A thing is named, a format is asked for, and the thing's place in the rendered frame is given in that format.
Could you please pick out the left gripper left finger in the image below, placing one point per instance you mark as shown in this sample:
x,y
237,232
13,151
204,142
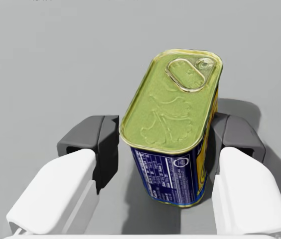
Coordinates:
x,y
63,179

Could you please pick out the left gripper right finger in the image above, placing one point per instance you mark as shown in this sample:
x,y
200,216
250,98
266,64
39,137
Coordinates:
x,y
245,184

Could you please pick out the green and blue rectangular can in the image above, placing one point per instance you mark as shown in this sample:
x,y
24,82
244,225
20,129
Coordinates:
x,y
170,119

